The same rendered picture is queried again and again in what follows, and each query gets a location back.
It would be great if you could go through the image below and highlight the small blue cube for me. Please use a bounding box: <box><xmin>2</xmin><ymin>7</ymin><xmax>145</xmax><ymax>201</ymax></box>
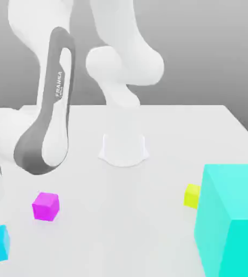
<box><xmin>0</xmin><ymin>225</ymin><xmax>11</xmax><ymax>264</ymax></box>

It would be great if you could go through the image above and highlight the small magenta cube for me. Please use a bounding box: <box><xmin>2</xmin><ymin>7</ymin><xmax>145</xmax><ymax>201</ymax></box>
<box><xmin>31</xmin><ymin>192</ymin><xmax>61</xmax><ymax>222</ymax></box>

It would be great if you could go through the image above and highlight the small yellow cube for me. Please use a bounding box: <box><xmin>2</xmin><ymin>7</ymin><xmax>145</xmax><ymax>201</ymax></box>
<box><xmin>183</xmin><ymin>183</ymin><xmax>202</xmax><ymax>210</ymax></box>

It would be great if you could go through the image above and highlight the large cyan box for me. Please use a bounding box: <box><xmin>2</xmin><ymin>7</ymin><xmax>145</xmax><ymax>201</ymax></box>
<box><xmin>193</xmin><ymin>163</ymin><xmax>248</xmax><ymax>277</ymax></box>

